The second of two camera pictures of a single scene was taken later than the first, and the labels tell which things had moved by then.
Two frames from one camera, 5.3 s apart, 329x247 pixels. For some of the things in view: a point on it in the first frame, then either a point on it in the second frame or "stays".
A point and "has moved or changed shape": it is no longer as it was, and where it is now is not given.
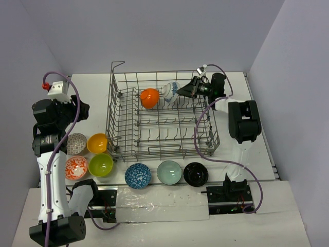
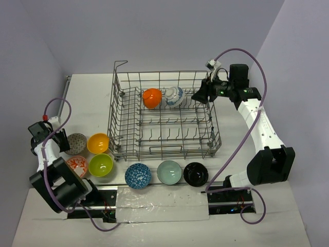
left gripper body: [74, 110] -> [60, 139]
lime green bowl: [101, 164] stays
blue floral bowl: [169, 90] has moved or changed shape
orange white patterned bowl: [76, 168] stays
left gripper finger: [84, 111] -> [66, 143]
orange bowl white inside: [149, 98] stays
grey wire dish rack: [147, 120] stays
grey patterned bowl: [76, 143] stays
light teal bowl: [169, 172] stays
